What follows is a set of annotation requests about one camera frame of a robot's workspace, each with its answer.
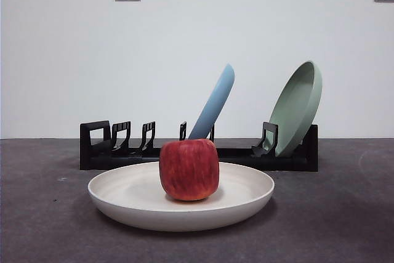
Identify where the pale green plate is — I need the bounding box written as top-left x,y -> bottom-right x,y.
268,60 -> 324,158

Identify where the red yellow apple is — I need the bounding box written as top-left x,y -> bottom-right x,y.
158,137 -> 220,202

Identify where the black plastic plate rack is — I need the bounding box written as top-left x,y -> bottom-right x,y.
79,120 -> 319,172

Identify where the light blue plate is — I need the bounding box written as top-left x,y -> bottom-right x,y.
187,63 -> 236,141

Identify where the cream yellow plate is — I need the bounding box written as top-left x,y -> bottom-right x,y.
87,161 -> 275,233

